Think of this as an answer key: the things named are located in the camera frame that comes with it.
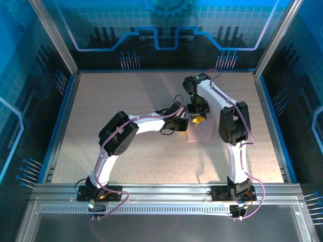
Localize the pink paper envelope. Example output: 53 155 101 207
185 114 214 143

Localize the small black connector box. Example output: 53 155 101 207
87 201 107 218
229 203 248 219

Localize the grey metal panel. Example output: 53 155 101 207
15 197 320 242

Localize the aluminium table side rail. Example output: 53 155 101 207
46 71 82 184
253 71 289 184

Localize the aluminium mounting rail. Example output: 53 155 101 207
31 183 305 202

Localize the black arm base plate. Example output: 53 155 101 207
210 185 257 202
76 185 124 202

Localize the slotted grey cable duct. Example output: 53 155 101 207
39 205 234 215

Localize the aluminium frame post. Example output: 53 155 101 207
27 0 79 76
254 0 305 77

